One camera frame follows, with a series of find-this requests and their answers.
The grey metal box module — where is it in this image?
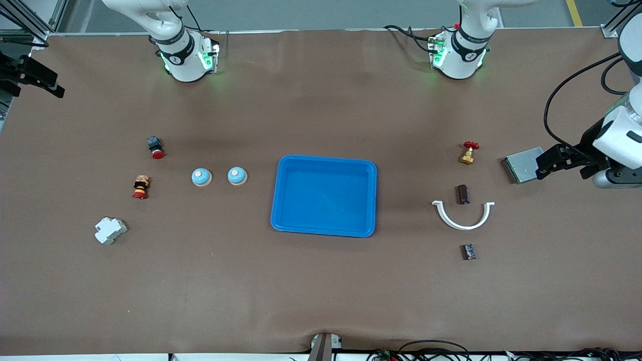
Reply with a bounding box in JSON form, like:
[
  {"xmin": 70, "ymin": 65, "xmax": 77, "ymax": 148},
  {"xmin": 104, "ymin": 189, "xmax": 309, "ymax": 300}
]
[{"xmin": 503, "ymin": 147, "xmax": 546, "ymax": 185}]

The white circuit breaker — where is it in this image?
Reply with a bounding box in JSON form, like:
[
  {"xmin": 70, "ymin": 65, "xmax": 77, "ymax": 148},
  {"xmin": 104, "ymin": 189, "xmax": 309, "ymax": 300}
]
[{"xmin": 95, "ymin": 217, "xmax": 128, "ymax": 245}]

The blue plastic tray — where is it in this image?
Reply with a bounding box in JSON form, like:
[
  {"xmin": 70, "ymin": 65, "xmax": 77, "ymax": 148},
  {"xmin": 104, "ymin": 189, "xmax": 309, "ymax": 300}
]
[{"xmin": 271, "ymin": 155, "xmax": 378, "ymax": 238}]

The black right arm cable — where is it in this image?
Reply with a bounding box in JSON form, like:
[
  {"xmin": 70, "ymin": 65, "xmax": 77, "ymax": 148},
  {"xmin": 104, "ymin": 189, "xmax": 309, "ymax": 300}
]
[{"xmin": 0, "ymin": 35, "xmax": 50, "ymax": 49}]

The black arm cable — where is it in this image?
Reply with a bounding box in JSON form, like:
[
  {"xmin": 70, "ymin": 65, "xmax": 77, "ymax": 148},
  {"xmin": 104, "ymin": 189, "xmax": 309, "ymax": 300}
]
[
  {"xmin": 544, "ymin": 53, "xmax": 633, "ymax": 152},
  {"xmin": 0, "ymin": 35, "xmax": 50, "ymax": 49}
]

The aluminium frame profile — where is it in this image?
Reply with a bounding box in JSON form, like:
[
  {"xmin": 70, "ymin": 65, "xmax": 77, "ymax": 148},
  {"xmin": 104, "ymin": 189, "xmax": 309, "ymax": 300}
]
[
  {"xmin": 0, "ymin": 0, "xmax": 68, "ymax": 46},
  {"xmin": 601, "ymin": 0, "xmax": 625, "ymax": 39}
]

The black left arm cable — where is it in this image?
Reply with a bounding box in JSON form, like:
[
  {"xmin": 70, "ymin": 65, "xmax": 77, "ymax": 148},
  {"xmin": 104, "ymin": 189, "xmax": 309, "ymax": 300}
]
[{"xmin": 544, "ymin": 53, "xmax": 633, "ymax": 152}]

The brass valve red handle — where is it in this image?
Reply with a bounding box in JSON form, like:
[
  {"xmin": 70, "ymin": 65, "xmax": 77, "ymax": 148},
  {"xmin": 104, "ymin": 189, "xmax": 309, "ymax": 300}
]
[{"xmin": 459, "ymin": 141, "xmax": 480, "ymax": 165}]

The white half ring clamp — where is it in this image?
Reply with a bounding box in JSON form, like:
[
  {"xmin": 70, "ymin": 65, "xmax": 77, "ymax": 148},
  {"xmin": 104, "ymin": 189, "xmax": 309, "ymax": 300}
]
[{"xmin": 432, "ymin": 201, "xmax": 495, "ymax": 231}]

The red yellow black stacked switch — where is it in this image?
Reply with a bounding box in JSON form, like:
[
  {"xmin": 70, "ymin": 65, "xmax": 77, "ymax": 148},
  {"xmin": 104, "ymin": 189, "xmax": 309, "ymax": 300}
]
[{"xmin": 132, "ymin": 175, "xmax": 151, "ymax": 200}]

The black cable bundle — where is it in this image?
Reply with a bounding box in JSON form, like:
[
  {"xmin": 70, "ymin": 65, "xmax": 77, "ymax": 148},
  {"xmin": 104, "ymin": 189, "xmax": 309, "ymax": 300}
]
[{"xmin": 502, "ymin": 347, "xmax": 642, "ymax": 361}]

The black looped cable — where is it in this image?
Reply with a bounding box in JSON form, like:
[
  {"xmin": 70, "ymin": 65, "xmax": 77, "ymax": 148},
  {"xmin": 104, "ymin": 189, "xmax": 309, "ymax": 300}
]
[{"xmin": 399, "ymin": 340, "xmax": 470, "ymax": 361}]

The coloured wire bundle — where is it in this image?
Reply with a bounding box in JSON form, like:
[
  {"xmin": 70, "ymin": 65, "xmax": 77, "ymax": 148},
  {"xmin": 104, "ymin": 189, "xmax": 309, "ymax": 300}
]
[{"xmin": 366, "ymin": 348, "xmax": 402, "ymax": 361}]

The grey metal table bracket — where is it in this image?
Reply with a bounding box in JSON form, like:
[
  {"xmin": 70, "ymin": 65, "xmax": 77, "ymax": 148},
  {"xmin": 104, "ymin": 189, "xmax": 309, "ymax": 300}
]
[{"xmin": 308, "ymin": 332, "xmax": 343, "ymax": 361}]

